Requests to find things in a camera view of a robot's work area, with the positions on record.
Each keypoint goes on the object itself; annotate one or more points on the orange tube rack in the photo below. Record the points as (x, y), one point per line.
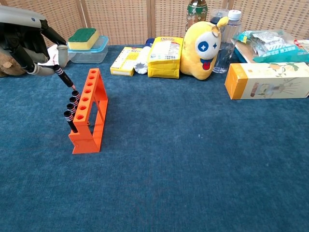
(88, 130)

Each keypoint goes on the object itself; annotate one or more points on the yellow green sponge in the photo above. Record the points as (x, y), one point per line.
(83, 38)

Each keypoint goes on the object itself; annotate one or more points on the clear water bottle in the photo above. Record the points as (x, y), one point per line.
(228, 46)

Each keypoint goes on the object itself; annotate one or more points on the teal clear snack bag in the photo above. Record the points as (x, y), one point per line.
(272, 46)

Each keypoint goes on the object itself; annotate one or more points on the orange cream carton box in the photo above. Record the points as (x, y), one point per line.
(265, 81)

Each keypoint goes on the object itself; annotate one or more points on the white tube with blue cap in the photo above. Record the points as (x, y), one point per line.
(142, 62)

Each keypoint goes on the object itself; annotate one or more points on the yellow Lipo snack bag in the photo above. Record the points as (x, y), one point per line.
(164, 58)

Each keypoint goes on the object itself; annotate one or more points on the yellow cartoon plush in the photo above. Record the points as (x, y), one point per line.
(193, 53)

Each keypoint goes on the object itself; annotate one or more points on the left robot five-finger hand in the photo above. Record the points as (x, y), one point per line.
(21, 29)

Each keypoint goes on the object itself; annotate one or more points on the clear blue-rimmed plastic container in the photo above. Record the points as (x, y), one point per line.
(89, 55)

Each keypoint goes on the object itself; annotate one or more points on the clear jar with lid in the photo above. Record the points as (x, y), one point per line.
(217, 15)

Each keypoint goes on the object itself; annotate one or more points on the flat wooden teal-edged box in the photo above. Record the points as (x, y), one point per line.
(245, 53)

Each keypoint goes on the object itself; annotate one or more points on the blue table cloth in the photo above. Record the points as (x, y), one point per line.
(181, 157)

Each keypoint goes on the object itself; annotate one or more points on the wicker folding screen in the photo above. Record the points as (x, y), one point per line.
(120, 21)

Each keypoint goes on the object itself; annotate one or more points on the brown tea bottle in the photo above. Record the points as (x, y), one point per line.
(196, 12)

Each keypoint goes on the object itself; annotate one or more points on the small yellow cardboard box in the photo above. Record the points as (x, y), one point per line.
(125, 61)

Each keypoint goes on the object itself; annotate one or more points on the brown capybara plush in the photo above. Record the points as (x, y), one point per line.
(8, 66)

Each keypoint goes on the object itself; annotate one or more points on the long white plastic packet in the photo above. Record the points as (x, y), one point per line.
(303, 44)

